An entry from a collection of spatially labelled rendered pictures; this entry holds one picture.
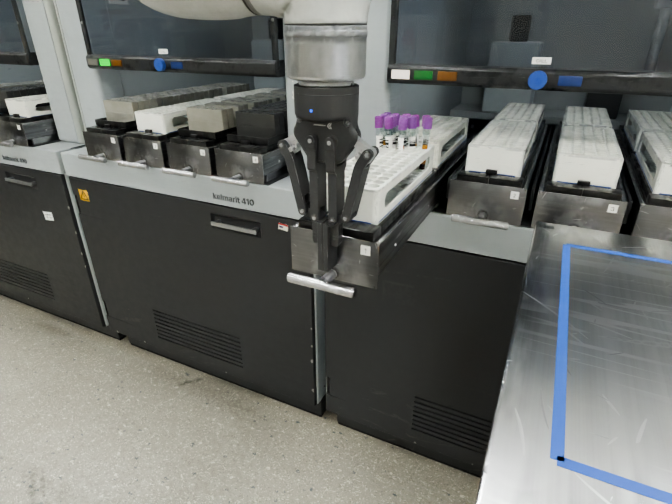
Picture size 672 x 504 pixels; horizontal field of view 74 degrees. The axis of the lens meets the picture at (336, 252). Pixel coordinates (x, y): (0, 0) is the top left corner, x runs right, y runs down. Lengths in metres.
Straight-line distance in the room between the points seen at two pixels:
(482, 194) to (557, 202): 0.12
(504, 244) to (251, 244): 0.60
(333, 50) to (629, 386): 0.40
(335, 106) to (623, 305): 0.35
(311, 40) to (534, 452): 0.41
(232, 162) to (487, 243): 0.60
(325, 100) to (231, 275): 0.80
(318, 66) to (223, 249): 0.79
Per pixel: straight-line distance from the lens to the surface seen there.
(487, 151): 0.88
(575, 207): 0.86
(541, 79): 0.88
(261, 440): 1.41
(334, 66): 0.50
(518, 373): 0.38
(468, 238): 0.90
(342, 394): 1.26
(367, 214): 0.62
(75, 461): 1.53
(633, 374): 0.42
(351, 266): 0.62
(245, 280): 1.21
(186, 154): 1.18
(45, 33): 1.63
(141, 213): 1.38
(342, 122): 0.53
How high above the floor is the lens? 1.06
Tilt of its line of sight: 26 degrees down
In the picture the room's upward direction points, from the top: straight up
